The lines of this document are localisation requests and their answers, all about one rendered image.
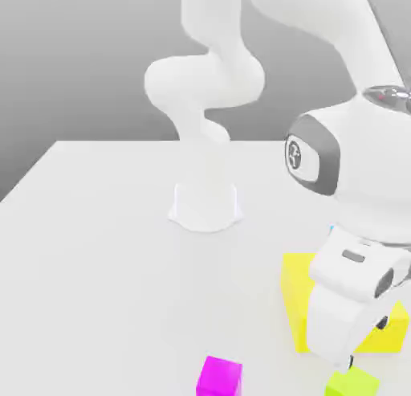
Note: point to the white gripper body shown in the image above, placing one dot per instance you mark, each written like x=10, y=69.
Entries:
x=334, y=325

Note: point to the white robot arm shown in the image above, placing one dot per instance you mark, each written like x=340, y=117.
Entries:
x=205, y=81

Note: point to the small lime green cube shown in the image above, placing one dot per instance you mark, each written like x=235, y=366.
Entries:
x=351, y=384

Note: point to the small magenta cube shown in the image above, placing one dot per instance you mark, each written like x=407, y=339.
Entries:
x=218, y=378

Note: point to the large yellow box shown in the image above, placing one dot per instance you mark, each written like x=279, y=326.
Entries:
x=295, y=293

